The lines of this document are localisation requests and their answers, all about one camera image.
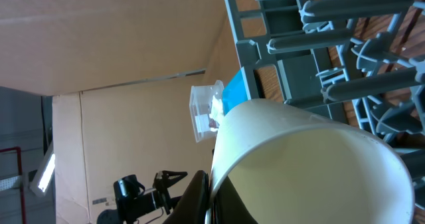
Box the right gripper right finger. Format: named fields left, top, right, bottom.
left=214, top=177, right=258, bottom=224

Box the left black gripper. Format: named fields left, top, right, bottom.
left=153, top=170, right=188, bottom=215

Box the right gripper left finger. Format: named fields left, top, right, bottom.
left=163, top=170, right=209, bottom=224

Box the red snack wrapper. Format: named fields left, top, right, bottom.
left=209, top=118, right=219, bottom=128

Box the white paper cup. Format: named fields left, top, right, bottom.
left=211, top=99, right=415, bottom=223

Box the white napkin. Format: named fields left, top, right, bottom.
left=209, top=96, right=224, bottom=124

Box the grey dishwasher rack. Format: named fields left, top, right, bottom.
left=221, top=0, right=425, bottom=211

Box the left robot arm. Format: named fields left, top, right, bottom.
left=96, top=170, right=188, bottom=224

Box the clear plastic storage bin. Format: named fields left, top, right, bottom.
left=189, top=80, right=224, bottom=142

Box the teal serving tray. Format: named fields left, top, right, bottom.
left=222, top=70, right=248, bottom=114

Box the white light fixture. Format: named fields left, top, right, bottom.
left=30, top=142, right=56, bottom=197

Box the red metal frame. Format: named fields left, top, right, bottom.
left=1, top=146, right=27, bottom=224

